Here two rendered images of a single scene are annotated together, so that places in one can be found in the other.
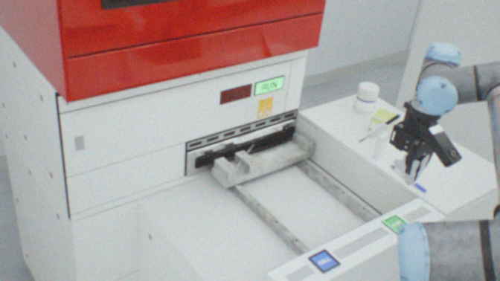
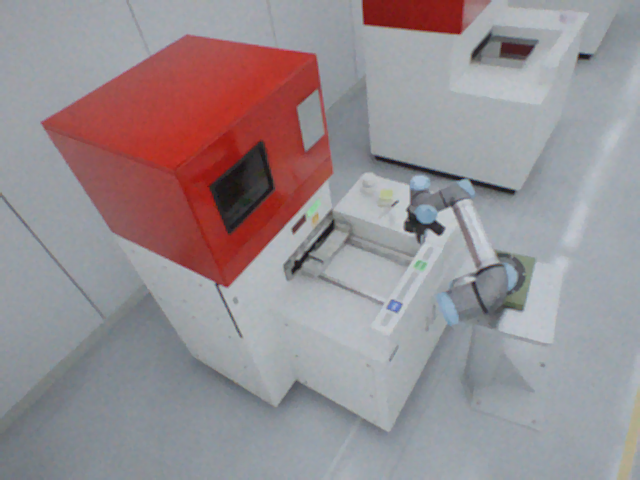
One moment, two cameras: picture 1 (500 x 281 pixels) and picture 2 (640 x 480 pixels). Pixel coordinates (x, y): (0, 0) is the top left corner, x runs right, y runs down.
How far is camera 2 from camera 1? 0.77 m
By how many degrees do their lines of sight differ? 15
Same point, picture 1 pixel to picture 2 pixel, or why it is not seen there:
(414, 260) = (450, 313)
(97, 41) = (231, 251)
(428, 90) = (422, 214)
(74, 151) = (234, 306)
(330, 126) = (356, 212)
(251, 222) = (339, 292)
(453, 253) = (466, 304)
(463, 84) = (437, 204)
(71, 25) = (218, 253)
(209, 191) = (305, 283)
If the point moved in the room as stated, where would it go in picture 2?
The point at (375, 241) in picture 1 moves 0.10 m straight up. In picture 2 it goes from (414, 281) to (414, 266)
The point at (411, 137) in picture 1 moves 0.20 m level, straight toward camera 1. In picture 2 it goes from (415, 226) to (421, 262)
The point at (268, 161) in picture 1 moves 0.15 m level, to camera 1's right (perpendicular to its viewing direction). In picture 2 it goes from (330, 250) to (357, 242)
